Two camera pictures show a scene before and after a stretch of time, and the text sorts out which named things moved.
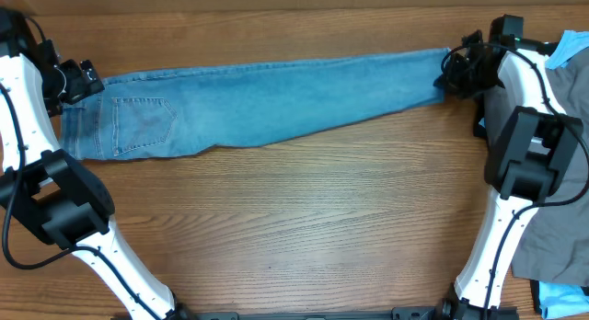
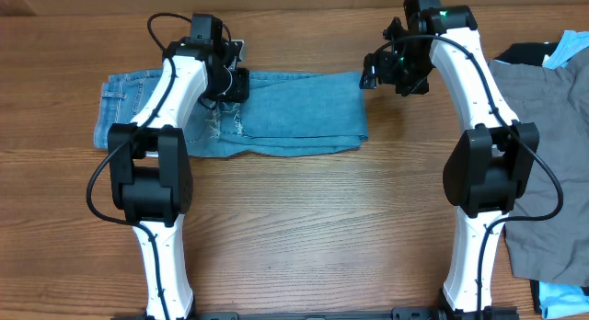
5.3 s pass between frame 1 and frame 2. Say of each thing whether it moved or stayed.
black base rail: stayed
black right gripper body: moved
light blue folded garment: stayed
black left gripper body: moved
